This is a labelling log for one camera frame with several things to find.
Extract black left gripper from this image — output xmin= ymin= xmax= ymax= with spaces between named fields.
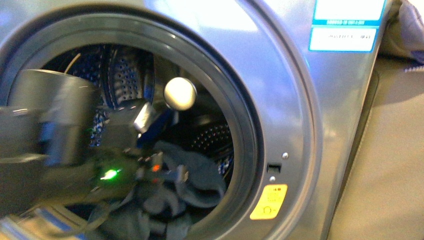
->
xmin=88 ymin=99 xmax=189 ymax=202

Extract dark navy clothes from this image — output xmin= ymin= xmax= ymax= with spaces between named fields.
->
xmin=84 ymin=141 xmax=227 ymax=240

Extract grey front-load washing machine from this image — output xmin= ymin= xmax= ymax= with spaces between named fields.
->
xmin=0 ymin=0 xmax=392 ymax=240

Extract orange warning sticker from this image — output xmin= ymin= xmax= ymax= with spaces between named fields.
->
xmin=249 ymin=184 xmax=288 ymax=220

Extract white blue energy label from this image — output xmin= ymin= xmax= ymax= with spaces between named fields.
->
xmin=309 ymin=0 xmax=387 ymax=53

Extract brown grey sofa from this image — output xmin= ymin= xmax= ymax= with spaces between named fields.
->
xmin=327 ymin=0 xmax=424 ymax=240

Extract purple grey pillow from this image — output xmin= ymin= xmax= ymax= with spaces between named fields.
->
xmin=398 ymin=0 xmax=424 ymax=64

